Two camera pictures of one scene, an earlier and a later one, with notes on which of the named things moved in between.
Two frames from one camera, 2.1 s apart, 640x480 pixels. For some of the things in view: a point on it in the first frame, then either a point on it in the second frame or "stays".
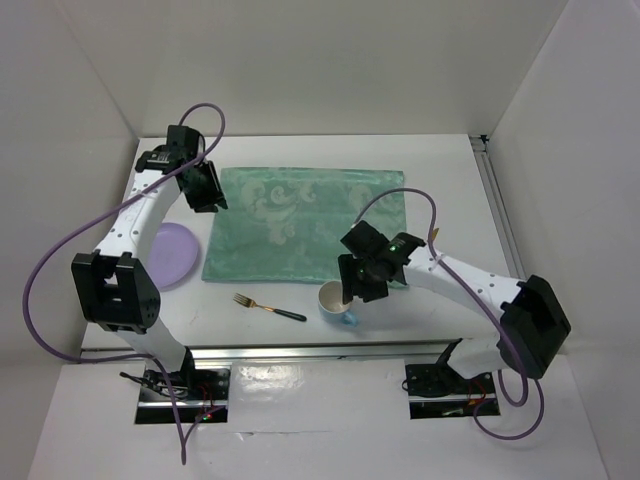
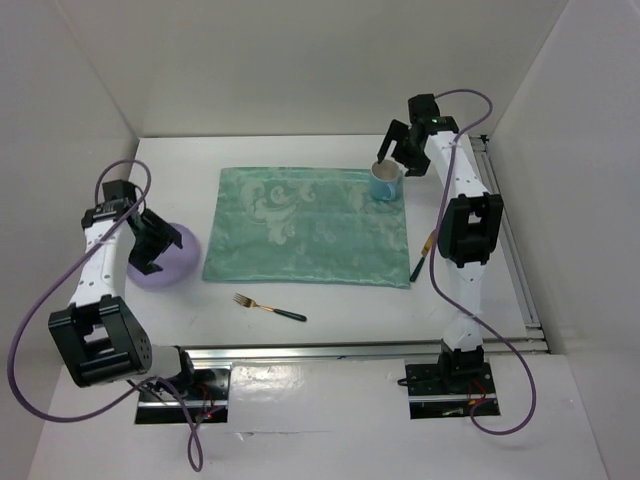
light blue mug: (331, 305) -> (386, 180)
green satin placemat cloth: (286, 224) stays
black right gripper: (347, 270) -> (417, 165)
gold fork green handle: (253, 304) stays
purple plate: (173, 254) stays
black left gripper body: (204, 190) -> (151, 240)
